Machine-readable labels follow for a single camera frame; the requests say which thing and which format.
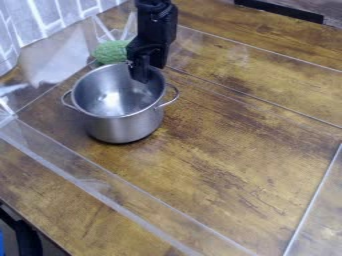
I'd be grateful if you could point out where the clear acrylic barrier panel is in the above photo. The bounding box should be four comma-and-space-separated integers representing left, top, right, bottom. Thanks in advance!
0, 14, 259, 256

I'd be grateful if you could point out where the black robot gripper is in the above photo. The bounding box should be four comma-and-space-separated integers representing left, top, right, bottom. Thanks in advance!
126, 0, 177, 83

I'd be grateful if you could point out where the grey white patterned curtain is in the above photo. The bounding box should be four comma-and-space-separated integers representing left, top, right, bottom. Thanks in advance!
0, 0, 128, 76

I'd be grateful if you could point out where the black bar at back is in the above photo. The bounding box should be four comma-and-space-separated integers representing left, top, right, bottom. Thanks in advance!
233, 0, 324, 24

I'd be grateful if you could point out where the stainless steel pot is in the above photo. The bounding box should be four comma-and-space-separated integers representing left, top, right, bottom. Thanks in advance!
60, 63, 178, 144

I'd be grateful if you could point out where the green bumpy toy vegetable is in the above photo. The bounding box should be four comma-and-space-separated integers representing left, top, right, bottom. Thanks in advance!
92, 40, 128, 64

